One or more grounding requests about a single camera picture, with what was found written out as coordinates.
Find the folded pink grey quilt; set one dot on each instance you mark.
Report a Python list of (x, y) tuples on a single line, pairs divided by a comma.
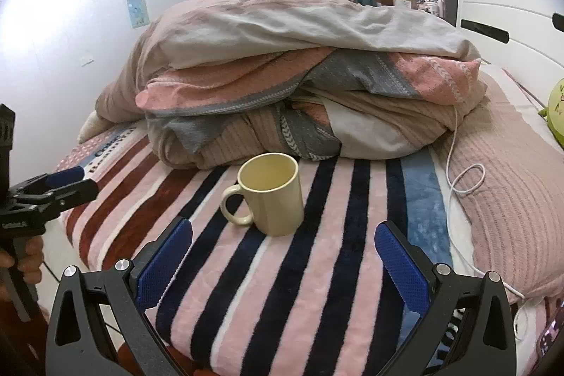
[(291, 76)]

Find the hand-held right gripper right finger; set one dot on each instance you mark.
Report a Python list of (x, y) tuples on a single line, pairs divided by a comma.
[(403, 266)]

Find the person's left hand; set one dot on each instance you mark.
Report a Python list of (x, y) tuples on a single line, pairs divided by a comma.
[(28, 259)]

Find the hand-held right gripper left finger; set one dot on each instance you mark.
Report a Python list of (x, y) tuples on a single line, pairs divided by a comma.
[(162, 261)]

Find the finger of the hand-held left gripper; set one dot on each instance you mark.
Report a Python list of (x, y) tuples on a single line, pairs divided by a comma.
[(70, 193), (66, 175)]

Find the blue wall poster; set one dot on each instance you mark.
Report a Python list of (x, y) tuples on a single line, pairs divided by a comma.
[(136, 12)]

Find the green plush toy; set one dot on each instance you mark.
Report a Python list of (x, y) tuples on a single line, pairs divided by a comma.
[(556, 105)]

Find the cream ceramic cup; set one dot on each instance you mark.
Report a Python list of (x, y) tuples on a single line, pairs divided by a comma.
[(269, 194)]

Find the striped pink blanket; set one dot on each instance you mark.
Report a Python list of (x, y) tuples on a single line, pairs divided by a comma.
[(264, 261)]

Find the pink ribbed pillow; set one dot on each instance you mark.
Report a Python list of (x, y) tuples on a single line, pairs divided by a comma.
[(506, 191)]

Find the white headboard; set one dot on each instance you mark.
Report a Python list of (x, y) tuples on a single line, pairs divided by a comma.
[(511, 10)]

